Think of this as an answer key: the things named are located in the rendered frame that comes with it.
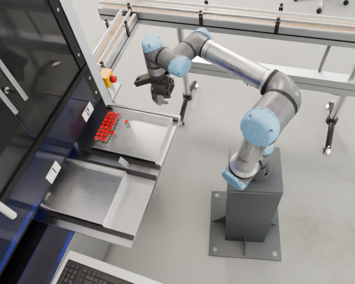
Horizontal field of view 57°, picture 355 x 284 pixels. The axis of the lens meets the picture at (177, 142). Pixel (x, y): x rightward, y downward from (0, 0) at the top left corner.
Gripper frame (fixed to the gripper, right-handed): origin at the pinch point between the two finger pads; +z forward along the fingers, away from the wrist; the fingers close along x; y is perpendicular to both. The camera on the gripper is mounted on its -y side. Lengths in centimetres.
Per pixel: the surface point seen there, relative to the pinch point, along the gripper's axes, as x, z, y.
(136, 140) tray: -9.0, 21.3, -12.1
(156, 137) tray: -5.3, 21.2, -2.6
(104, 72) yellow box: 18.3, 6.7, -37.6
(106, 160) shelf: -23.7, 21.5, -22.3
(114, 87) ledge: 21.7, 21.8, -37.5
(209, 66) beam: 84, 57, 1
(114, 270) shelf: -68, 29, -1
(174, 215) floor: -12, 109, -1
